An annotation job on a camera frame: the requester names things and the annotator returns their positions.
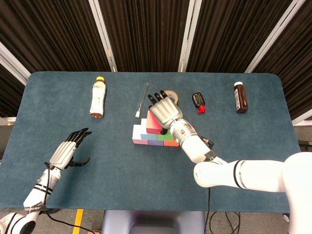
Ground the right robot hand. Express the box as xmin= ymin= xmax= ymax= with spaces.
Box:
xmin=147 ymin=89 xmax=184 ymax=135

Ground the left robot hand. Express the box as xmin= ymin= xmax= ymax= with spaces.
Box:
xmin=49 ymin=128 xmax=93 ymax=170

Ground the red foam cube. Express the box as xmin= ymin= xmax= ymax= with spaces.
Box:
xmin=145 ymin=110 xmax=163 ymax=134

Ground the green foam cube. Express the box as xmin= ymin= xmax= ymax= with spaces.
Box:
xmin=156 ymin=129 xmax=175 ymax=141

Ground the light blue foam cube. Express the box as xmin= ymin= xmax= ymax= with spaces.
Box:
xmin=138 ymin=118 xmax=150 ymax=141

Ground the orange foam cube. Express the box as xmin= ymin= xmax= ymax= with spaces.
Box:
xmin=163 ymin=138 xmax=180 ymax=147

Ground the pink foam cube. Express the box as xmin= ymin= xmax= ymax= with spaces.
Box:
xmin=132 ymin=124 xmax=149 ymax=145

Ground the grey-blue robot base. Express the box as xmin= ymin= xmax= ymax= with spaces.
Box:
xmin=101 ymin=210 xmax=207 ymax=234

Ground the yellow tape roll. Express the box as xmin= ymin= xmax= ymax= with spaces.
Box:
xmin=163 ymin=90 xmax=179 ymax=105

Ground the glass test tube white stopper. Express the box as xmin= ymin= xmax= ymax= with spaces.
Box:
xmin=135 ymin=83 xmax=150 ymax=119

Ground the black bottle red cap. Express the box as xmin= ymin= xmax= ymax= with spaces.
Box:
xmin=192 ymin=92 xmax=207 ymax=115

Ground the blue felt table mat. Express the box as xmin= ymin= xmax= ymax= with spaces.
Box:
xmin=0 ymin=71 xmax=299 ymax=213

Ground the white drink bottle yellow cap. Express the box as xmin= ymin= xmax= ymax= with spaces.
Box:
xmin=89 ymin=76 xmax=107 ymax=119

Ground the yellow floor tape strip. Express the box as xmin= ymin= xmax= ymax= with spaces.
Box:
xmin=72 ymin=209 xmax=84 ymax=234

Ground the brown bottle white cap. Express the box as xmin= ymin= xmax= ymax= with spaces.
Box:
xmin=234 ymin=81 xmax=250 ymax=114

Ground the black box device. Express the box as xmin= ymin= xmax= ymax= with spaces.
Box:
xmin=298 ymin=140 xmax=312 ymax=153

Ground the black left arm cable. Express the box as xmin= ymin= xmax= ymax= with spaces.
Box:
xmin=40 ymin=162 xmax=98 ymax=234

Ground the white partition post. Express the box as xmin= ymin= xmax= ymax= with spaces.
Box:
xmin=292 ymin=114 xmax=312 ymax=127
xmin=177 ymin=0 xmax=202 ymax=73
xmin=88 ymin=0 xmax=118 ymax=73
xmin=244 ymin=0 xmax=307 ymax=74
xmin=0 ymin=41 xmax=31 ymax=85

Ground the black floor cable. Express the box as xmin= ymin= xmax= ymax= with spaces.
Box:
xmin=211 ymin=211 xmax=241 ymax=234

